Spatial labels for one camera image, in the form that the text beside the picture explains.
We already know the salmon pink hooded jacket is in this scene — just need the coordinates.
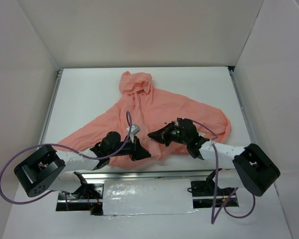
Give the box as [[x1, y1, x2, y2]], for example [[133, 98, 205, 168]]
[[59, 71, 231, 169]]

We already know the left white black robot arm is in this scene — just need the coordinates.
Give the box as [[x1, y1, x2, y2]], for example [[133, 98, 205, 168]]
[[14, 131, 151, 197]]

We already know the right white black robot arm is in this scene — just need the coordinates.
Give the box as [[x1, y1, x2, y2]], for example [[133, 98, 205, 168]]
[[148, 118, 281, 197]]

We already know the white foam board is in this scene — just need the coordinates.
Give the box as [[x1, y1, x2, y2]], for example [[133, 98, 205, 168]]
[[103, 179, 194, 216]]

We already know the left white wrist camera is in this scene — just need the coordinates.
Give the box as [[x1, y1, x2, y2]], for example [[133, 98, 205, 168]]
[[126, 124, 140, 142]]

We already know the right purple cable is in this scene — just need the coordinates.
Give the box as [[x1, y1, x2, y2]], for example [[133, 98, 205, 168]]
[[186, 119, 256, 225]]

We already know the purple cable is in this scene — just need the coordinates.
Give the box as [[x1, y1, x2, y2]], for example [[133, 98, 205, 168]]
[[186, 119, 256, 225], [0, 111, 133, 205]]

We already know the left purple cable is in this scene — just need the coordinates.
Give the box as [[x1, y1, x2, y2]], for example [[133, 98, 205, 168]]
[[0, 111, 133, 205]]

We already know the aluminium frame rail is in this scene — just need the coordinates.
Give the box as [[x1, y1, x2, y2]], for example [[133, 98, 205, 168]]
[[82, 170, 213, 181]]

